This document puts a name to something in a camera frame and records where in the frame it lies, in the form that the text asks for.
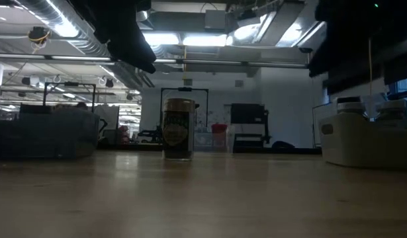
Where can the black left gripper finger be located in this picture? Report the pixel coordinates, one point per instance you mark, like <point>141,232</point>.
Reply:
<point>140,43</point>
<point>133,61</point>

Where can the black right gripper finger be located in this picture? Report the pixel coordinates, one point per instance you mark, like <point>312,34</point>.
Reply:
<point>339,49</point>

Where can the gold-lidded spice jar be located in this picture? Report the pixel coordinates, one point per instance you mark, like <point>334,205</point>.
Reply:
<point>178,132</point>

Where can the ceiling light panel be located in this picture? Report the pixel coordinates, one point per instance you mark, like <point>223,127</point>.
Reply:
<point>160,39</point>
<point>204,40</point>

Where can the white panel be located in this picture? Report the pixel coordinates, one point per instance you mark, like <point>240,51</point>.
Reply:
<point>110,115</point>

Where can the red object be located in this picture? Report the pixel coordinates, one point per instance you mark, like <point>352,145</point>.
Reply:
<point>123,135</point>

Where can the black distant equipment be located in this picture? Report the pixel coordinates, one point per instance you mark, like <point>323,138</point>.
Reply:
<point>152,135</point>

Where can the grey ceiling box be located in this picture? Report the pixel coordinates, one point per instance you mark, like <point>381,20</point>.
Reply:
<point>215,20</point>

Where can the grey overhead tube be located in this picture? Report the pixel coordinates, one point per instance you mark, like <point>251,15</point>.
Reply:
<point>223,62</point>

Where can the white plastic bin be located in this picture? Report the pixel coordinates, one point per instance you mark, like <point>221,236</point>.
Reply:
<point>365,145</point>

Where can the clear plastic bin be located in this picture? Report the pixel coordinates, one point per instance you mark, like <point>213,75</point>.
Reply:
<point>203,142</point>

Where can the black rounded object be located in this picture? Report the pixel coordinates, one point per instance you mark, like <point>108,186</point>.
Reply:
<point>282,145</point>

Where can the black monitor cart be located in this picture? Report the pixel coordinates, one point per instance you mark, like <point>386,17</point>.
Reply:
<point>247,114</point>

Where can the dark grey plastic bin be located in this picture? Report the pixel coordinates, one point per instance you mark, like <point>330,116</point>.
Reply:
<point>41,135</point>

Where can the black wall panel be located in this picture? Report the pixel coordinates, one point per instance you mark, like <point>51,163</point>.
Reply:
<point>348,85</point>

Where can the black gantry frame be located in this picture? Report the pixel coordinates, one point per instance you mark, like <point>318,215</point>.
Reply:
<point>185,89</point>
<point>71,84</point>

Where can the rectangular metal duct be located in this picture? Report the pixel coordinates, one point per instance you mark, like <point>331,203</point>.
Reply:
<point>279,20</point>

